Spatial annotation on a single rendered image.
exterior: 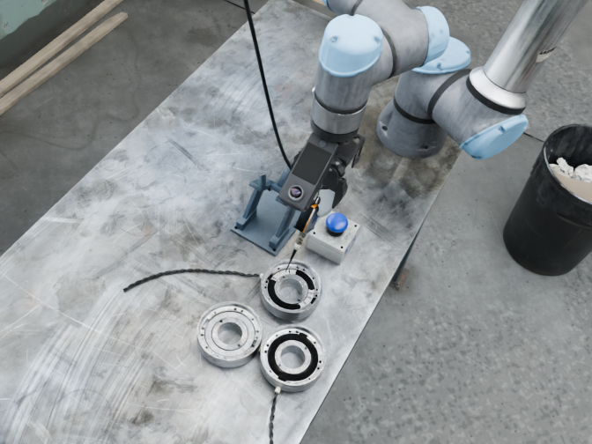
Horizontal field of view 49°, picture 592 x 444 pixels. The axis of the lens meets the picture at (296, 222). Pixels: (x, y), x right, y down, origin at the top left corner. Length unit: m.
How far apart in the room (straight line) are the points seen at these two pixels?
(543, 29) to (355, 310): 0.55
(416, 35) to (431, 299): 1.36
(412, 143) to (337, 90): 0.52
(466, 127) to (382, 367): 0.98
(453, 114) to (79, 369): 0.77
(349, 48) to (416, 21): 0.13
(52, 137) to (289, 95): 1.25
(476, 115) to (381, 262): 0.31
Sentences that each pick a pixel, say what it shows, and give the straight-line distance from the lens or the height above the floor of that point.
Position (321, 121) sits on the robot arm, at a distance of 0.90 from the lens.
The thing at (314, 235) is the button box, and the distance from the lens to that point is 1.15.
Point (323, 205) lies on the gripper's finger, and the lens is 1.04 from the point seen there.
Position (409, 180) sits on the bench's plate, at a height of 0.80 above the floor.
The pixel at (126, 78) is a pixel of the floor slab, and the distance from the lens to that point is 2.68.
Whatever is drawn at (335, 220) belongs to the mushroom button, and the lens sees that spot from 1.14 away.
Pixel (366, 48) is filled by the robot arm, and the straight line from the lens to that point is 0.82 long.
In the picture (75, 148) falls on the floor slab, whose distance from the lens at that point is 2.45.
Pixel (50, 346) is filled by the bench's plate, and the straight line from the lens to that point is 1.11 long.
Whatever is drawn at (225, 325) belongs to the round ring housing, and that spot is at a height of 0.82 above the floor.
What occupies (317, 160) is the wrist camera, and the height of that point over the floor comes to 1.09.
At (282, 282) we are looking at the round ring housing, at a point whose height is 0.83.
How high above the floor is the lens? 1.78
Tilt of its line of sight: 54 degrees down
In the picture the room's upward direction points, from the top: 10 degrees clockwise
